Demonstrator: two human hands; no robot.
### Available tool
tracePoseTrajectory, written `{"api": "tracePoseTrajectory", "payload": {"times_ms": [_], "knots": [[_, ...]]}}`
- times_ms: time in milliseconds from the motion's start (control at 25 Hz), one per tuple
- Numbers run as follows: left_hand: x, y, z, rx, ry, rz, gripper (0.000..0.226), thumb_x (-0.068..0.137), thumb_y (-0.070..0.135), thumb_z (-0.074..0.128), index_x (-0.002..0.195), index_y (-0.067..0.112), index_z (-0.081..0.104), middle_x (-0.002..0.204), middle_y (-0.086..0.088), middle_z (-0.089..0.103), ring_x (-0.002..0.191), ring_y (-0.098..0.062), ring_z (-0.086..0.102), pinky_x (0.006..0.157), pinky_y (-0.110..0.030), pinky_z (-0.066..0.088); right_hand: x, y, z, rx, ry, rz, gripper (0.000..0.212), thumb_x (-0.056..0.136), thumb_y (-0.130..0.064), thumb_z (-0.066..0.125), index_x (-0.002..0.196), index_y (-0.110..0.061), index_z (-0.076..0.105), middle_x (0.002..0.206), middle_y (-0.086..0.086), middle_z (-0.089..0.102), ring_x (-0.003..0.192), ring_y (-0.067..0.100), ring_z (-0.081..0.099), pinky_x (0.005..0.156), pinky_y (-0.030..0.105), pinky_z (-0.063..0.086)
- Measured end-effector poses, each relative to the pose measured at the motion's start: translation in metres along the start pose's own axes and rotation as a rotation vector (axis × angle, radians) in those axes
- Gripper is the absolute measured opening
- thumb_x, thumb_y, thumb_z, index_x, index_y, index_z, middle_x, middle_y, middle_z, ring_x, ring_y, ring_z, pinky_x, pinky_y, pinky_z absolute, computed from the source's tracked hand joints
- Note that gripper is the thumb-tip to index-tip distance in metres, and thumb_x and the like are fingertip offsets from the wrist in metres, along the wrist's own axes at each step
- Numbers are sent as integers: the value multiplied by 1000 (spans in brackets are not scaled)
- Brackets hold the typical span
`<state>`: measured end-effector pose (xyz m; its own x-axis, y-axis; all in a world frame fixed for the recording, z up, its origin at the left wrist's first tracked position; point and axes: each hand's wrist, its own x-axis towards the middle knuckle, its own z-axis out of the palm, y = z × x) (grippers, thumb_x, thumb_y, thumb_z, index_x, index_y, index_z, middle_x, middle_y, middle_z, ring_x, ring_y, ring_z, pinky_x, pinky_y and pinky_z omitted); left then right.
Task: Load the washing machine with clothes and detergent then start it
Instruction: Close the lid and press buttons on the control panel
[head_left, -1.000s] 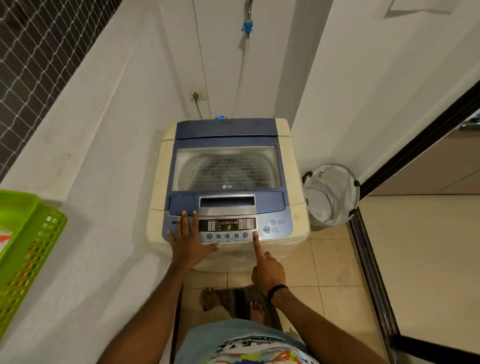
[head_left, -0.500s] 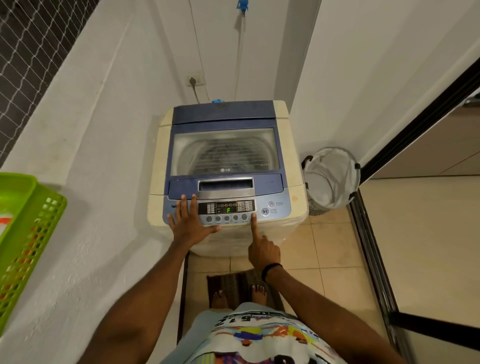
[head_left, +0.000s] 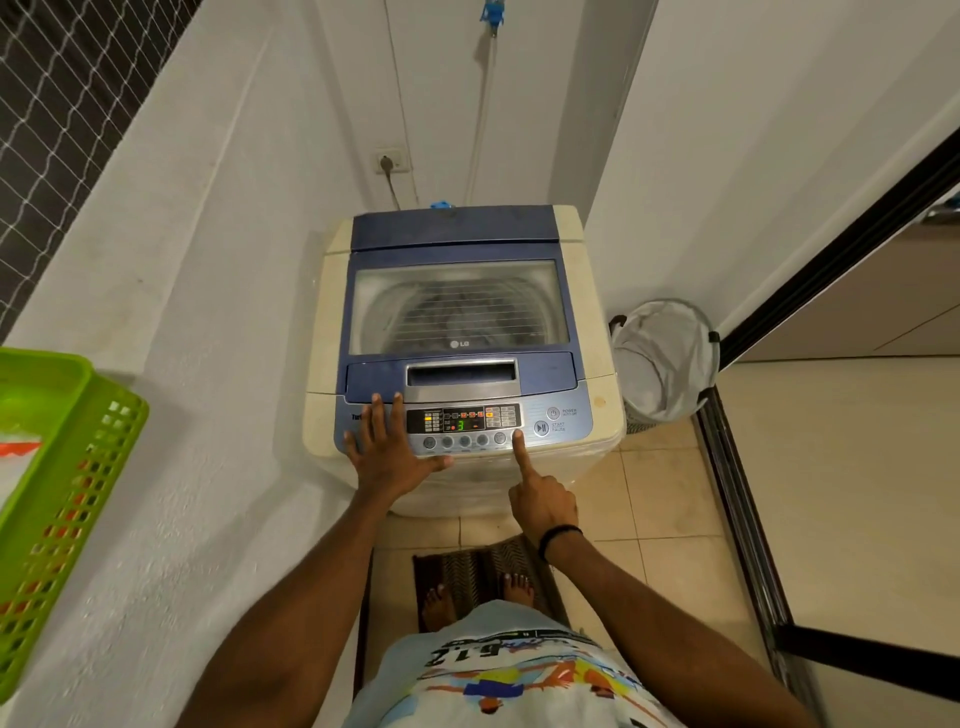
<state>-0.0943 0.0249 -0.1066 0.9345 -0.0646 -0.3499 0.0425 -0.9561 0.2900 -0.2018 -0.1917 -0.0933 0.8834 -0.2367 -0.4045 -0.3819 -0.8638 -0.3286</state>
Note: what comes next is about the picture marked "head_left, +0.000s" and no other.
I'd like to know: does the person's left forearm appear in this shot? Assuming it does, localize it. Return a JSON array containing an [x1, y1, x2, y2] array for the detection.
[[176, 491, 399, 728]]

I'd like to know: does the colourful printed shirt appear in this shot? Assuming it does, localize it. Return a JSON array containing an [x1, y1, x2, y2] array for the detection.
[[343, 599, 688, 728]]

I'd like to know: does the beige kitchen cabinet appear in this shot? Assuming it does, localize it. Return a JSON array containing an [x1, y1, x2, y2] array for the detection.
[[738, 221, 960, 363]]

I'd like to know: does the green plastic basket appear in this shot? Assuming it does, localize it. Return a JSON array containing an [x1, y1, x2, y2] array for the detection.
[[0, 347, 151, 706]]

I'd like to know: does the detergent powder packet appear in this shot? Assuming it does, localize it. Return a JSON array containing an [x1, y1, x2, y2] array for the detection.
[[0, 427, 44, 513]]

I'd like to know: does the black sliding door frame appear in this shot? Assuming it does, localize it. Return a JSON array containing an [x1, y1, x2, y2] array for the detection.
[[693, 131, 960, 728]]

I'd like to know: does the dark patterned floor mat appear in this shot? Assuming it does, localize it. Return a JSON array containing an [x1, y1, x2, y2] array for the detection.
[[410, 533, 571, 635]]

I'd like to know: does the white and blue washing machine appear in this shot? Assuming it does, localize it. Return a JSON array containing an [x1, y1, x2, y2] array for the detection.
[[302, 203, 628, 520]]

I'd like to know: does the white mesh laundry basket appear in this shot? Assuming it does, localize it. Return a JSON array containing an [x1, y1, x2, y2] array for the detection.
[[608, 298, 723, 436]]

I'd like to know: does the black wristband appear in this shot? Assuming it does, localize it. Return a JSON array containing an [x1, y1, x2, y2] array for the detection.
[[537, 523, 585, 565]]

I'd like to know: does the white window safety net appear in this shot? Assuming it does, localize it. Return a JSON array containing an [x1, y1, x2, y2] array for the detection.
[[0, 0, 204, 343]]

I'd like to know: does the person's right hand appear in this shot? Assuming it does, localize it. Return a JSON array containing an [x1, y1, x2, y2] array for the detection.
[[508, 428, 580, 553]]

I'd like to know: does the person's left hand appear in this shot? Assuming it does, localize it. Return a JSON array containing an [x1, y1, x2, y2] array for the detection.
[[342, 392, 455, 511]]

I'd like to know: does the person's right forearm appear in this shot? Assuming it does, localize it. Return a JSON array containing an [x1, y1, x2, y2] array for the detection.
[[547, 528, 819, 728]]

